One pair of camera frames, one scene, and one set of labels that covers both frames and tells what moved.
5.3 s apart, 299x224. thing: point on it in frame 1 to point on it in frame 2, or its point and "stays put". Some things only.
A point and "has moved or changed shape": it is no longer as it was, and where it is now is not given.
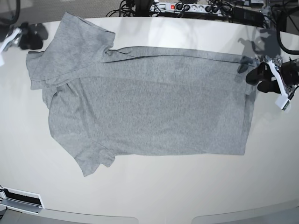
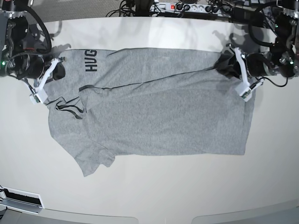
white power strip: [207, 9] stays put
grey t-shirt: [142, 100] has moved or changed shape
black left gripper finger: [32, 35] to [32, 66]
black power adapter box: [253, 18] stays put
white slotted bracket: [26, 202] stays put
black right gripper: [290, 69] to [258, 65]
